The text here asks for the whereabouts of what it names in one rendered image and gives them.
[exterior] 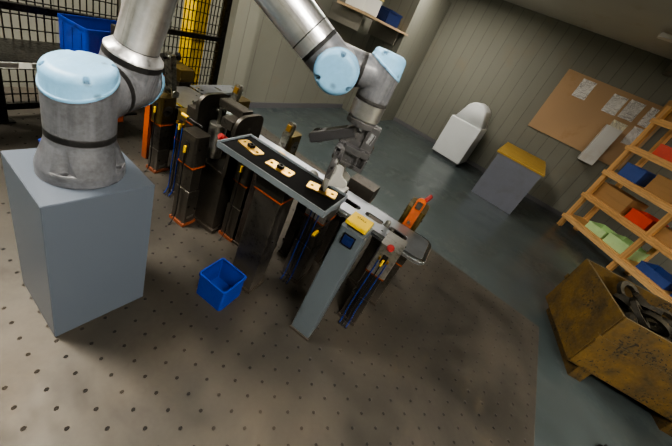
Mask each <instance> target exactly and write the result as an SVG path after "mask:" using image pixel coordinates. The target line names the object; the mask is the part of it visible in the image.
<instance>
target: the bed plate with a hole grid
mask: <svg viewBox="0 0 672 446"><path fill-rule="evenodd" d="M7 112H8V118H10V117H11V118H12V119H13V120H15V121H16V123H10V124H0V151H4V150H17V149H29V148H37V147H38V145H39V142H38V139H39V138H41V137H42V124H41V114H40V108H35V109H15V110H7ZM134 112H136V113H137V115H127V116H123V122H124V137H123V138H117V141H118V144H119V146H120V149H121V151H122V152H123V153H124V154H125V155H126V156H127V157H128V158H129V159H130V160H131V161H132V162H133V163H134V164H135V165H136V166H137V167H138V168H139V169H140V170H141V171H142V172H143V171H145V170H146V169H147V168H146V164H148V158H147V159H145V158H143V157H142V156H141V152H142V139H143V136H142V134H143V126H144V114H145V107H142V108H139V109H137V110H135V111H134ZM172 154H173V149H171V150H170V151H169V159H168V167H169V170H167V171H163V172H159V173H155V174H154V173H153V172H152V171H150V170H149V169H148V170H147V172H143V174H144V175H145V176H146V177H147V178H148V179H149V180H150V181H151V182H152V183H153V184H154V185H155V189H154V198H153V208H152V217H151V226H150V235H149V244H148V253H147V263H146V272H145V281H144V290H143V297H140V298H138V299H136V300H134V301H132V302H130V303H128V304H125V305H123V306H121V307H119V308H117V309H115V310H112V311H110V312H108V313H106V314H104V315H102V316H100V317H97V318H95V319H93V320H91V321H89V322H87V323H85V324H82V325H80V326H78V327H76V328H74V329H72V330H69V331H67V332H65V333H63V334H61V335H59V336H57V337H55V336H54V335H53V333H52V331H51V329H50V328H49V326H48V324H47V323H46V321H45V319H44V317H43V316H42V314H41V312H40V310H39V309H38V307H37V305H36V304H35V302H34V300H33V298H32V297H31V295H30V293H29V291H28V290H27V288H26V286H25V285H24V283H23V278H22V273H21V267H20V261H19V255H18V250H17V244H16V238H15V233H14V227H13V221H12V215H11V210H10V204H9V198H8V192H7V187H6V181H5V175H4V169H3V164H2V158H1V152H0V446H534V437H535V413H536V390H537V367H538V343H539V327H538V326H537V325H536V324H534V323H533V322H531V321H530V320H529V319H527V318H526V317H525V316H523V315H522V314H520V313H519V312H518V311H516V310H515V309H514V308H512V307H511V306H509V305H508V304H507V303H505V302H504V301H503V300H501V299H500V298H498V297H497V296H496V295H494V294H493V293H491V292H490V291H489V290H487V289H486V288H485V287H483V286H482V285H480V284H479V283H478V282H476V281H475V280H474V279H472V278H471V277H469V276H468V275H467V274H465V273H464V272H463V271H461V270H460V269H458V268H457V267H456V266H454V265H453V264H452V263H450V262H449V261H447V260H446V259H445V258H443V257H442V256H441V255H439V254H438V253H436V252H435V251H434V250H432V249H431V250H430V252H429V255H428V257H427V260H426V262H425V264H424V265H417V264H414V263H413V262H411V261H409V260H408V259H407V260H406V262H405V263H404V265H403V266H402V267H400V268H399V270H398V271H397V273H396V274H395V276H394V277H393V279H392V280H391V282H390V283H389V285H388V286H387V287H386V289H385V290H384V292H383V293H382V295H381V297H380V299H379V300H378V302H377V304H376V306H374V305H372V304H371V303H370V302H368V304H367V305H366V307H365V308H364V310H363V312H362V314H361V315H360V317H359V319H358V320H357V322H356V324H355V325H354V326H352V325H350V324H348V326H347V329H345V328H344V326H346V325H347V323H348V322H346V321H345V323H344V326H341V323H343V322H344V319H342V320H341V323H340V324H338V321H340V319H341V317H340V316H338V315H337V314H338V312H339V311H340V310H341V308H342V307H343V305H344V304H345V303H346V301H347V299H348V298H349V295H351V293H352V291H353V289H354V288H355V287H356V285H355V284H353V283H352V282H351V281H349V280H348V279H347V278H348V277H349V276H350V274H351V273H352V272H353V270H354V269H355V267H356V265H357V263H358V262H359V260H360V258H361V256H362V255H363V253H364V250H365V249H366V248H367V246H368V244H369V243H370V241H371V240H370V239H371V237H372V235H370V236H369V237H368V239H367V241H366V243H365V244H364V246H363V248H362V250H361V251H360V253H359V255H358V257H357V258H356V260H355V262H354V264H353V265H352V267H351V269H350V271H349V272H348V274H347V276H346V277H345V279H344V281H343V283H342V284H341V286H340V288H339V290H338V291H337V293H336V295H335V297H334V298H333V300H332V302H331V304H330V305H329V307H328V309H327V311H326V312H325V314H324V316H323V318H322V319H321V321H320V323H319V324H320V325H319V327H318V328H317V329H316V331H315V332H314V333H313V335H312V336H311V337H310V339H309V340H308V341H306V340H305V339H303V338H302V337H301V336H300V335H298V334H297V333H296V332H295V331H293V330H292V329H291V328H290V327H289V325H290V324H291V323H292V322H293V320H294V318H295V316H296V314H297V312H298V310H299V308H300V306H301V304H302V302H303V300H304V298H305V296H306V294H307V292H308V290H309V288H310V286H311V284H312V282H313V280H314V278H315V276H316V274H317V272H318V270H319V268H320V266H321V264H322V262H323V260H324V259H323V260H322V261H321V262H320V263H317V262H316V261H315V260H314V261H313V263H312V265H311V267H310V271H309V272H308V273H307V274H306V275H305V276H304V277H303V278H302V279H301V280H300V281H299V282H298V283H297V284H295V283H293V282H292V281H291V280H289V279H288V278H286V279H285V276H283V277H282V275H283V274H281V273H280V270H281V269H282V268H283V266H284V264H285V261H286V259H287V257H288V256H287V257H285V256H283V255H282V254H280V253H279V252H278V251H279V250H280V249H281V247H282V245H283V242H284V240H283V237H284V236H285V235H286V232H287V230H288V227H289V225H290V222H291V220H292V217H293V215H294V212H295V210H296V206H297V203H298V201H297V200H295V199H294V200H293V202H292V205H291V207H290V210H289V213H288V215H287V218H286V220H285V223H284V226H283V228H282V231H281V233H280V236H279V239H278V241H277V247H275V249H274V252H273V254H272V257H271V260H270V262H269V265H268V267H267V270H266V273H265V275H264V278H263V279H264V282H263V283H262V284H261V285H259V286H258V287H257V288H256V289H255V290H253V291H252V292H251V293H250V294H247V293H246V292H245V291H243V290H242V289H241V292H240V295H239V296H238V297H237V298H236V299H235V300H233V301H232V302H231V303H230V304H228V305H227V306H226V307H225V308H223V309H222V310H221V311H217V310H216V309H215V308H213V307H212V306H211V305H210V304H209V303H208V302H206V301H205V300H204V299H203V298H202V297H201V296H199V295H198V294H197V293H196V291H197V286H198V282H199V278H200V276H199V273H200V271H201V270H203V269H205V268H206V267H208V266H209V265H211V264H213V263H214V262H216V261H217V260H219V259H221V258H225V259H226V260H228V261H229V262H230V263H231V264H233V261H234V258H235V255H236V251H237V248H238V246H236V245H235V244H234V243H232V242H230V241H228V240H227V239H226V238H224V237H222V235H220V234H219V233H218V232H219V230H218V231H216V232H214V233H212V234H211V233H210V232H208V231H207V230H206V229H204V228H203V227H202V226H200V225H199V224H198V223H197V222H193V223H191V224H189V225H186V226H184V227H181V226H180V225H178V224H177V223H176V222H175V221H172V222H171V224H170V225H168V224H167V223H168V222H170V221H171V220H172V219H171V218H170V217H169V214H171V212H172V205H173V199H174V195H173V194H171V195H170V197H167V195H164V194H163V193H162V192H164V191H165V190H166V188H167V186H168V182H169V175H170V168H171V161H172ZM221 237H222V238H221ZM220 238H221V241H218V239H220ZM281 277H282V280H284V279H285V282H287V281H288V280H289V282H288V284H287V285H286V284H285V282H282V280H279V278H281Z"/></svg>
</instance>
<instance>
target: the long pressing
mask: <svg viewBox="0 0 672 446"><path fill-rule="evenodd" d="M177 92H179V98H177V101H176V108H177V109H179V108H187V106H188V105H189V104H193V102H192V100H194V101H198V99H199V98H200V97H201V96H202V94H201V93H199V92H197V91H196V90H194V89H192V88H190V87H187V86H177ZM196 95H197V96H196ZM259 139H260V140H262V141H263V142H265V143H267V144H268V145H270V146H271V147H273V148H274V149H276V150H278V151H281V152H282V153H284V154H285V155H286V156H287V157H289V158H290V159H292V160H293V161H295V162H296V163H298V164H300V165H301V166H303V167H304V168H305V167H306V169H307V170H309V171H311V170H315V171H317V173H318V175H319V177H320V178H322V179H323V180H324V177H325V174H323V173H321V172H320V171H318V170H317V169H315V168H313V167H312V166H310V165H309V164H307V163H305V162H304V161H302V160H301V159H299V158H298V157H296V156H294V155H293V154H291V153H290V152H288V151H286V150H285V149H283V148H282V147H280V146H279V145H277V144H275V143H274V142H272V141H271V140H269V139H267V138H266V137H264V136H263V135H261V134H260V136H259ZM347 195H348V197H347V200H349V201H350V202H352V203H354V204H355V205H357V206H358V207H360V209H359V210H357V209H355V208H354V207H352V206H351V205H349V204H348V203H346V202H343V203H342V204H341V206H340V208H339V210H338V212H337V213H338V214H340V215H341V216H343V217H344V218H346V219H347V218H348V217H350V216H351V215H352V214H353V213H354V212H355V211H356V212H358V213H359V214H361V215H363V216H364V217H366V218H367V219H369V220H370V221H372V222H373V223H374V225H373V226H372V228H373V230H372V232H371V234H370V235H372V236H373V237H375V238H376V239H378V240H379V241H381V242H382V241H383V239H384V238H385V237H386V235H387V234H388V233H389V231H390V230H389V229H390V228H393V229H394V230H396V231H397V232H399V233H400V234H402V235H403V236H405V237H406V240H405V241H407V242H408V244H407V245H406V248H405V249H404V250H403V252H402V254H401V255H402V256H403V257H405V258H406V259H408V260H409V261H411V262H413V263H414V264H417V265H424V264H425V262H426V260H427V257H428V255H429V252H430V250H431V244H430V242H429V241H428V240H427V239H426V238H424V237H423V236H421V235H420V234H418V233H417V232H415V231H413V230H412V229H410V228H409V227H407V226H405V225H404V224H402V223H401V222H399V221H398V220H396V219H394V218H393V217H391V216H390V215H388V214H386V213H385V212H383V211H382V210H380V209H378V208H377V207H375V206H374V205H372V204H371V203H369V202H367V201H366V200H364V199H363V198H361V197H359V196H358V195H356V194H355V193H353V192H351V191H350V190H348V192H347ZM366 213H369V214H371V215H372V216H374V217H375V218H377V219H379V220H380V221H382V222H383V224H385V222H386V221H387V220H389V221H391V224H390V226H389V228H386V227H385V226H384V225H383V224H382V225H381V224H379V223H377V222H376V221H374V220H372V219H371V218H369V217H368V216H366V215H365V214H366ZM381 230H382V231H381Z"/></svg>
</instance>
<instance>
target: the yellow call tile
mask: <svg viewBox="0 0 672 446"><path fill-rule="evenodd" d="M345 222H346V223H347V224H349V225H350V226H352V227H353V228H355V229H356V230H358V231H359V232H361V233H362V234H364V235H365V234H366V233H367V232H368V231H369V230H370V228H371V227H372V226H373V225H374V223H373V222H372V221H370V220H369V219H367V218H366V217H364V216H363V215H361V214H359V213H358V212H356V211H355V212H354V213H353V214H352V215H351V216H350V217H348V218H347V219H346V221H345Z"/></svg>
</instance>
